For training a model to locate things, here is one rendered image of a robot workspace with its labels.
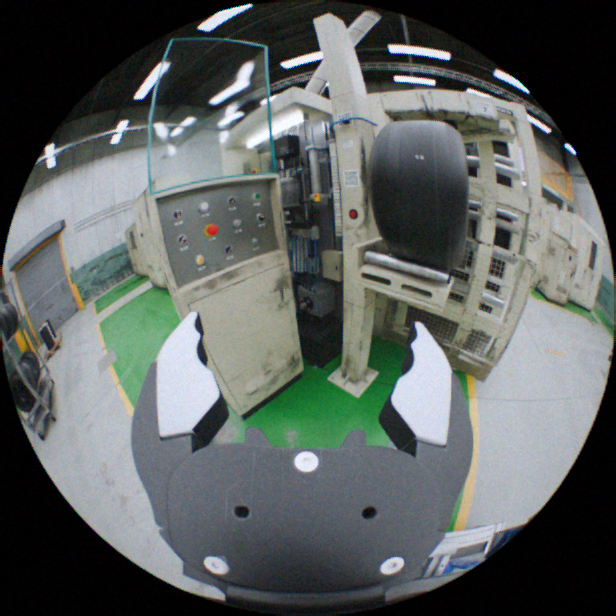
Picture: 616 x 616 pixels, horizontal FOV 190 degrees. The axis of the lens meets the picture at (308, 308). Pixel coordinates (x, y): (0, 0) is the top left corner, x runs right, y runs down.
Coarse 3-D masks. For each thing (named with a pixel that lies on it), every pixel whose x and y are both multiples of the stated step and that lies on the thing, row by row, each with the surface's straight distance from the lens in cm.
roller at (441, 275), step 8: (368, 256) 78; (376, 256) 77; (384, 256) 76; (392, 256) 76; (384, 264) 76; (392, 264) 74; (400, 264) 73; (408, 264) 72; (416, 264) 72; (424, 264) 72; (408, 272) 74; (416, 272) 72; (424, 272) 71; (432, 272) 70; (440, 272) 70; (448, 272) 70; (440, 280) 71; (448, 280) 70
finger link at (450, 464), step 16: (464, 400) 9; (464, 416) 9; (448, 432) 8; (464, 432) 8; (416, 448) 7; (432, 448) 7; (448, 448) 8; (464, 448) 8; (432, 464) 7; (448, 464) 8; (464, 464) 8; (448, 480) 7; (464, 480) 8; (448, 496) 7; (368, 512) 7; (448, 512) 7
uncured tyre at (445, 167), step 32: (384, 128) 72; (416, 128) 66; (448, 128) 69; (384, 160) 60; (448, 160) 57; (384, 192) 58; (416, 192) 55; (448, 192) 54; (384, 224) 62; (416, 224) 57; (448, 224) 56; (416, 256) 68; (448, 256) 63
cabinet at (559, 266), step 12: (552, 240) 519; (552, 252) 512; (564, 252) 513; (552, 264) 509; (564, 264) 520; (576, 264) 562; (540, 276) 539; (552, 276) 504; (564, 276) 530; (540, 288) 534; (552, 288) 508; (564, 288) 543; (552, 300) 526; (564, 300) 560
